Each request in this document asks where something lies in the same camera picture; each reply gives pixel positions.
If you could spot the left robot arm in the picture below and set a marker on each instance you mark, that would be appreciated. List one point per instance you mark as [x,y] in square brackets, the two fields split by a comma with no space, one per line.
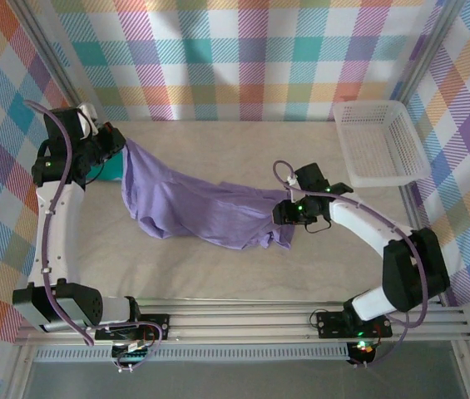
[57,232]

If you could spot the aluminium mounting rail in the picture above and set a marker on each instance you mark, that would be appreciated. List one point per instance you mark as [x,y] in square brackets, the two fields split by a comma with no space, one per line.
[238,324]

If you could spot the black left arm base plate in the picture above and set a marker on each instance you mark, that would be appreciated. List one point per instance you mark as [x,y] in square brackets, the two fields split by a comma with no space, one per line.
[157,326]

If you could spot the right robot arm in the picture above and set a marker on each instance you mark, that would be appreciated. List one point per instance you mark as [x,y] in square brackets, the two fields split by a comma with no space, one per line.
[367,224]

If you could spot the aluminium frame post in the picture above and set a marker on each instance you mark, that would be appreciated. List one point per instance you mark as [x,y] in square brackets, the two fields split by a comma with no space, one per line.
[57,66]
[430,50]

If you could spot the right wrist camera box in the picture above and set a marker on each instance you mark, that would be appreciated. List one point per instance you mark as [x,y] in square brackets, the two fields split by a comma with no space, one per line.
[292,180]

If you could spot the white plastic mesh basket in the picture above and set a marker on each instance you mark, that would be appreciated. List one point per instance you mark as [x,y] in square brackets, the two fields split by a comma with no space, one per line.
[384,180]

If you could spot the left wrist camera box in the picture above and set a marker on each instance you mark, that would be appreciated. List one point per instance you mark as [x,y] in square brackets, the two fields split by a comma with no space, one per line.
[87,118]

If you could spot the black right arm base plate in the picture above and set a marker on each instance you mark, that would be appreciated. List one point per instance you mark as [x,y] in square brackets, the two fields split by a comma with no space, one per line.
[330,324]

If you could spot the purple t-shirt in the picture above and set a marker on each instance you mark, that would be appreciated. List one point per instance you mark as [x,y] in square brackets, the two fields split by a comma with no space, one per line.
[201,208]

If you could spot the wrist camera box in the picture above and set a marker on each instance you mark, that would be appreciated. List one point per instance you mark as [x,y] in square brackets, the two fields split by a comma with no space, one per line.
[292,180]
[87,118]

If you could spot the teal folded t-shirt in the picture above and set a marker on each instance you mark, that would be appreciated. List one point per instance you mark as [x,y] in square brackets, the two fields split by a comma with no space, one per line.
[112,172]

